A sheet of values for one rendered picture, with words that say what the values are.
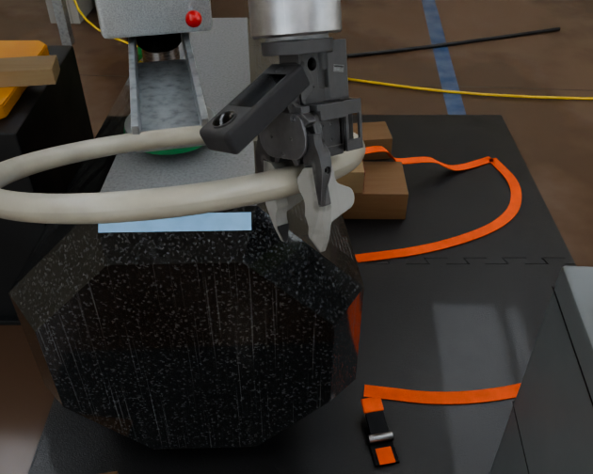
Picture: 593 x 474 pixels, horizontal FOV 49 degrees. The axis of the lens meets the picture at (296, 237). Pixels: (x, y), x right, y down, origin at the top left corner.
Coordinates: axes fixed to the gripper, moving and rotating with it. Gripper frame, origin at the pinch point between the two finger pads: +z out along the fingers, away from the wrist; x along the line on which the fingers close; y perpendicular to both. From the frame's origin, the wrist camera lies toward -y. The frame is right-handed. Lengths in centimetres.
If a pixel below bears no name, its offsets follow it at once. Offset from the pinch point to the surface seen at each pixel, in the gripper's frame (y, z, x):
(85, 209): -19.1, -6.5, 7.6
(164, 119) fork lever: 15, -8, 51
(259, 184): -4.9, -6.8, -0.8
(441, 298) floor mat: 132, 74, 81
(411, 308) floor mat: 121, 75, 85
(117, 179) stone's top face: 19, 8, 83
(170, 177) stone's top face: 29, 8, 76
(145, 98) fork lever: 16, -11, 60
